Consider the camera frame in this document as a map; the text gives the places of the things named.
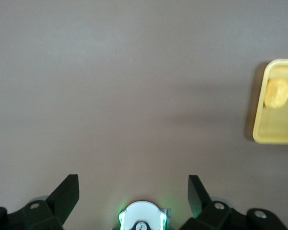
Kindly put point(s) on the brown table mat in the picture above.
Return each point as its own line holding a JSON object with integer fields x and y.
{"x": 110, "y": 83}

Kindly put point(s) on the yellow potato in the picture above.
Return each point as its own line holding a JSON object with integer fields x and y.
{"x": 277, "y": 93}

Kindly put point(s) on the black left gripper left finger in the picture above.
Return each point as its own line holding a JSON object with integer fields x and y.
{"x": 38, "y": 215}

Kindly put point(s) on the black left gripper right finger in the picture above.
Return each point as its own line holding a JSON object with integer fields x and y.
{"x": 218, "y": 218}

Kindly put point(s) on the yellow plastic tray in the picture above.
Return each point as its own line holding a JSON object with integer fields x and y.
{"x": 278, "y": 127}

